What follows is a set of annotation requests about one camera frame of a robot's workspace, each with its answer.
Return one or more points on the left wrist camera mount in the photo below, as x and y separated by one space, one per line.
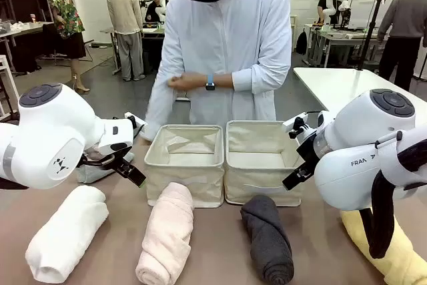
132 125

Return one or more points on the white side table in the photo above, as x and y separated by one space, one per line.
327 84

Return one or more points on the person's left forearm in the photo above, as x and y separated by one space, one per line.
223 80

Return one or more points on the man in grey sweater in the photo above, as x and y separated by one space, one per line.
405 24

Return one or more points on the beige fabric storage bin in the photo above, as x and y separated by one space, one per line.
183 181
260 181

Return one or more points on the person's right forearm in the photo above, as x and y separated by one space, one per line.
160 108

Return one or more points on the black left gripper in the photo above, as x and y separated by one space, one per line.
110 163

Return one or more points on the black tripod stand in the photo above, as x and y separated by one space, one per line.
370 31

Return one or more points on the woman in floral shirt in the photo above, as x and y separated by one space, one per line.
66 21

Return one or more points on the pink rolled towel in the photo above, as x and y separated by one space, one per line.
166 231

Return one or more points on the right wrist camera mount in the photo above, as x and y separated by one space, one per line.
295 123

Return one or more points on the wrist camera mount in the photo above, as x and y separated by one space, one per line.
132 125
295 123

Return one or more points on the seated person in black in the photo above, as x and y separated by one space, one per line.
154 9

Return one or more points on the wristwatch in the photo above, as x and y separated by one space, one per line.
210 82

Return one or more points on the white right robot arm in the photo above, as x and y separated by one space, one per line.
360 138

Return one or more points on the person's left hand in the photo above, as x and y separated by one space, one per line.
178 83

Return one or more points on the man in cream sweater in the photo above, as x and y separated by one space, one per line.
125 14

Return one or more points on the person in white hoodie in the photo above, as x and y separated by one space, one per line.
227 38

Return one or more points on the grey-green towel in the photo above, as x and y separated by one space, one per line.
90 175

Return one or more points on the black hanging bag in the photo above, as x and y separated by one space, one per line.
301 43

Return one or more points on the small white table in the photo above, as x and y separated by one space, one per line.
6 78

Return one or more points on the dark grey towel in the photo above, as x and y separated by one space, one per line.
268 241

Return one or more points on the yellow towel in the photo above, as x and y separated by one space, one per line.
400 255

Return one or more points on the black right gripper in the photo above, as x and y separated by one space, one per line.
310 149

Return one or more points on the background workbench with robot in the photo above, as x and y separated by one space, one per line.
150 31
340 34

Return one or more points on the white towel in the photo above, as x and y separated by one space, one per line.
63 235

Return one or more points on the grey background table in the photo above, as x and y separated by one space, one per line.
20 28

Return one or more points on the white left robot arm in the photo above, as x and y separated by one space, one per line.
50 138

